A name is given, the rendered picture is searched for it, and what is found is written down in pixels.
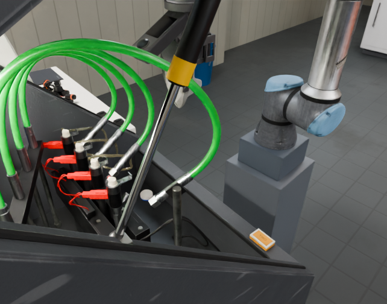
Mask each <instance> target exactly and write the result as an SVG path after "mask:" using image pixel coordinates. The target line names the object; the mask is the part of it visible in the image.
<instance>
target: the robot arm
mask: <svg viewBox="0 0 387 304"><path fill-rule="evenodd" d="M194 1H195V0H164V8H165V9H167V10H168V11H167V12H166V13H165V14H164V15H163V16H162V17H161V18H160V19H159V20H158V21H157V22H156V23H155V24H154V25H153V26H152V27H151V28H150V29H149V30H148V31H147V32H146V33H145V34H144V35H143V36H141V37H140V38H139V39H138V40H137V41H136V42H135V43H134V44H133V45H132V46H135V47H136V48H140V49H142V50H145V51H148V52H150V53H152V54H154V55H157V56H158V55H159V54H160V58H162V59H164V60H166V61H168V62H170V63H171V61H172V58H173V56H174V55H175V52H176V50H177V47H178V44H179V42H180V39H181V36H182V34H183V31H184V28H185V26H186V22H187V20H188V17H189V15H190V11H191V9H192V6H193V4H194ZM362 3H363V0H327V3H326V7H325V10H324V16H323V19H322V23H321V28H320V31H319V36H318V41H317V44H316V49H315V53H314V57H313V62H312V66H311V69H310V74H309V79H308V82H307V83H306V84H304V83H303V79H302V78H301V77H298V76H294V75H277V76H274V77H271V78H270V79H269V80H268V81H267V82H266V88H265V95H264V100H263V109H262V117H261V119H260V121H259V122H258V124H257V126H256V128H255V130H254V139H255V141H256V142H257V143H258V144H260V145H261V146H263V147H266V148H270V149H273V150H285V149H288V148H291V147H293V146H294V145H295V144H296V141H297V130H296V126H295V125H297V126H298V127H300V128H302V129H303V130H305V131H307V132H308V133H311V134H313V135H315V136H317V137H323V136H326V135H328V134H329V133H331V132H332V131H333V130H334V129H335V128H336V127H337V126H338V125H339V123H340V122H341V121H342V119H343V117H344V115H345V106H344V105H343V104H342V103H339V102H340V99H341V95H342V93H341V91H340V90H339V89H338V86H339V82H340V79H341V75H342V71H343V69H344V65H345V61H346V59H347V55H348V51H349V49H350V45H351V41H352V38H353V34H354V31H355V28H356V24H357V20H358V17H359V14H360V10H361V7H362ZM215 37H216V35H215V34H213V33H211V32H210V30H209V33H208V35H207V37H206V41H205V42H204V45H203V48H202V50H201V53H200V56H199V58H198V61H197V65H198V64H201V63H204V62H205V63H208V62H212V61H214V60H215ZM210 43H213V52H212V55H210ZM192 94H193V92H192V91H191V90H190V89H189V88H188V87H187V86H185V87H180V90H179V91H178V94H177V97H176V99H175V102H174V104H175V105H176V106H177V107H178V108H182V107H183V106H184V104H185V102H186V99H187V98H188V96H189V95H192Z"/></svg>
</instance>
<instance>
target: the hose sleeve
mask: <svg viewBox="0 0 387 304"><path fill-rule="evenodd" d="M193 179H194V178H193V177H192V176H191V175H190V174H189V172H187V173H185V174H183V175H182V176H181V177H179V178H178V179H177V180H176V181H174V182H173V183H171V184H170V185H169V186H167V187H166V188H164V189H163V190H162V191H160V192H159V193H158V194H156V199H157V201H158V202H163V201H164V200H166V199H167V198H168V197H170V196H169V195H168V194H167V193H166V192H165V190H167V189H168V188H169V187H170V186H172V185H173V184H174V183H176V182H178V183H179V184H180V185H181V186H182V187H183V186H186V185H187V184H188V183H189V182H190V181H192V180H193Z"/></svg>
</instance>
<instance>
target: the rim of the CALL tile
mask: <svg viewBox="0 0 387 304"><path fill-rule="evenodd" d="M258 230H259V231H261V230H260V229H257V230H256V231H254V232H253V233H251V234H250V237H252V238H253V239H254V240H256V241H257V242H258V243H259V244H260V245H262V246H263V247H264V248H266V249H267V248H268V247H270V246H271V245H273V244H274V243H275V241H274V240H273V239H272V238H270V237H269V236H268V235H267V234H265V233H264V232H263V231H261V232H262V233H263V234H264V235H266V236H267V237H268V238H269V239H271V240H272V242H271V243H270V244H268V245H267V246H266V245H264V244H263V243H262V242H261V241H259V240H258V239H257V238H256V237H255V236H253V234H254V233H256V232H257V231H258Z"/></svg>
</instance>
